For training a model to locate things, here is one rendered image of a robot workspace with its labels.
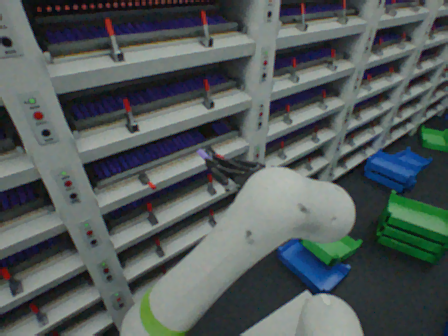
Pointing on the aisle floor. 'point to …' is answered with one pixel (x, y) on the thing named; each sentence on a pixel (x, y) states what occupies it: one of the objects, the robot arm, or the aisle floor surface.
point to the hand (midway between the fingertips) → (216, 163)
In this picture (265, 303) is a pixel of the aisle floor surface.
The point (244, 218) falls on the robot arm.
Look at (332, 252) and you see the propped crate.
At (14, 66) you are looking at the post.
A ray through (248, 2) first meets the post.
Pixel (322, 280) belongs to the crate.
